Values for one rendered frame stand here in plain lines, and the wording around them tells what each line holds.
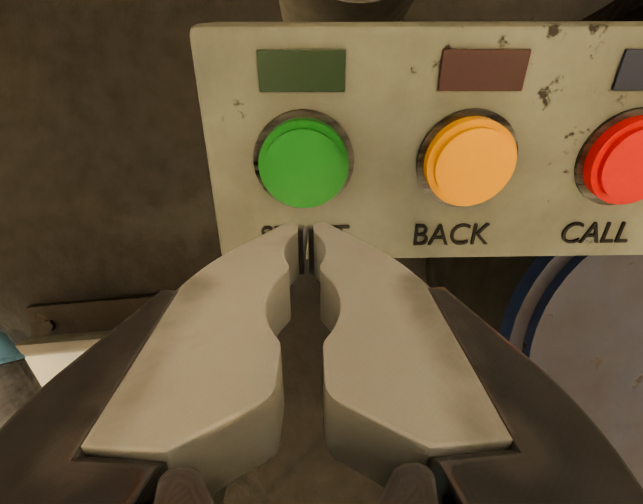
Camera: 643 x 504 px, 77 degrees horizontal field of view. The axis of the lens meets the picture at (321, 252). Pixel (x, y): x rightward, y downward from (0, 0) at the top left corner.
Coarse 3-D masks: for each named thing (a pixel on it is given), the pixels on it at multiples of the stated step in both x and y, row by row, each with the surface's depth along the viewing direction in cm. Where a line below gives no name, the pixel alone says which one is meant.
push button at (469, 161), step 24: (456, 120) 18; (480, 120) 17; (432, 144) 18; (456, 144) 17; (480, 144) 17; (504, 144) 17; (432, 168) 18; (456, 168) 18; (480, 168) 18; (504, 168) 18; (456, 192) 18; (480, 192) 18
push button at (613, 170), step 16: (624, 128) 17; (640, 128) 17; (608, 144) 18; (624, 144) 17; (640, 144) 17; (592, 160) 18; (608, 160) 18; (624, 160) 18; (640, 160) 18; (592, 176) 18; (608, 176) 18; (624, 176) 18; (640, 176) 18; (592, 192) 19; (608, 192) 19; (624, 192) 19; (640, 192) 19
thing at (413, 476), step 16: (400, 464) 6; (416, 464) 6; (160, 480) 5; (176, 480) 5; (192, 480) 5; (400, 480) 5; (416, 480) 5; (432, 480) 5; (160, 496) 5; (176, 496) 5; (192, 496) 5; (208, 496) 5; (384, 496) 5; (400, 496) 5; (416, 496) 5; (432, 496) 5
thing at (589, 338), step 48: (480, 288) 55; (528, 288) 40; (576, 288) 38; (624, 288) 38; (528, 336) 40; (576, 336) 39; (624, 336) 39; (576, 384) 40; (624, 384) 40; (624, 432) 41
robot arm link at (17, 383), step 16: (0, 336) 48; (0, 352) 46; (16, 352) 49; (0, 368) 45; (16, 368) 47; (0, 384) 45; (16, 384) 47; (32, 384) 49; (0, 400) 44; (16, 400) 46; (0, 416) 44
